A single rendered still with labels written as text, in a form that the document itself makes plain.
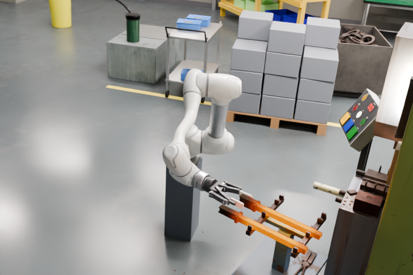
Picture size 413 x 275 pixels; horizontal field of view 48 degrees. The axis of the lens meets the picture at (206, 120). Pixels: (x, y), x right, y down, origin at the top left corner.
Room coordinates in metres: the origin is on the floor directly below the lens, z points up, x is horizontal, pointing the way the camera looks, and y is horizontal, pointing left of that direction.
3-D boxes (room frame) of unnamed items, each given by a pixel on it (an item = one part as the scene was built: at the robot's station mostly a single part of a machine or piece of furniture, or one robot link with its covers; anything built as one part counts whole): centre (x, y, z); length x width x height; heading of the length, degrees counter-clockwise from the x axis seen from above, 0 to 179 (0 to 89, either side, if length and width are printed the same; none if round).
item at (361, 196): (1.87, -0.81, 0.95); 0.12 x 0.09 x 0.07; 63
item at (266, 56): (4.86, -0.80, 0.54); 1.09 x 0.73 x 1.08; 80
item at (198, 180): (1.88, 0.00, 1.01); 0.09 x 0.06 x 0.09; 145
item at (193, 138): (2.73, 0.12, 0.77); 0.18 x 0.16 x 0.22; 91
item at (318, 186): (2.41, -0.91, 0.62); 0.44 x 0.05 x 0.05; 63
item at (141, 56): (6.13, 0.99, 0.49); 1.02 x 0.84 x 0.98; 168
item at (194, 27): (5.44, 0.21, 0.45); 0.96 x 0.56 x 0.90; 163
